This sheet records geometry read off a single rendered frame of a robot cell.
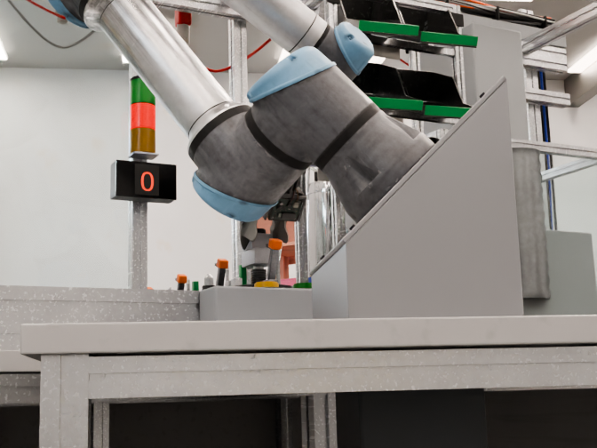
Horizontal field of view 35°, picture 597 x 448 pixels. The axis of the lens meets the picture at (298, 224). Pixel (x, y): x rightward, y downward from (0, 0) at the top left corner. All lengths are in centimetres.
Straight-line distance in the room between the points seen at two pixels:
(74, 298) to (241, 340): 59
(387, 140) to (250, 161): 19
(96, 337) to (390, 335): 29
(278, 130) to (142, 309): 41
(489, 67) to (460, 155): 197
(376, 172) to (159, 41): 40
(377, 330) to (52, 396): 32
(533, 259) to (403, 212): 185
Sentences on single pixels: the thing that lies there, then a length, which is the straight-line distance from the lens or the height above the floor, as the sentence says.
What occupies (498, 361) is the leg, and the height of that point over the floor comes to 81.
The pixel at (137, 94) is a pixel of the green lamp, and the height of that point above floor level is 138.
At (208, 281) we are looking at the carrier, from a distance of 202.
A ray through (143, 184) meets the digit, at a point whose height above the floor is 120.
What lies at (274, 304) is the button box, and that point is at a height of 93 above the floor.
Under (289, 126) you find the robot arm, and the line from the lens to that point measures 127.
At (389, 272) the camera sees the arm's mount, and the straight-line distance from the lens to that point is 108.
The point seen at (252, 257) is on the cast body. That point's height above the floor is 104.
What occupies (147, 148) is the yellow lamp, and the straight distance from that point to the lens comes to 186.
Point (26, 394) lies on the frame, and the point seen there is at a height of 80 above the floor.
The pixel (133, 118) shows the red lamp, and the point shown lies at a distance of 189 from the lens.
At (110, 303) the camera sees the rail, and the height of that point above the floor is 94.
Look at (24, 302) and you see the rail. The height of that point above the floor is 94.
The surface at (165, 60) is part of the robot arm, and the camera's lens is 141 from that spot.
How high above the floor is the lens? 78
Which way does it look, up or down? 11 degrees up
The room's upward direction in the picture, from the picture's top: 2 degrees counter-clockwise
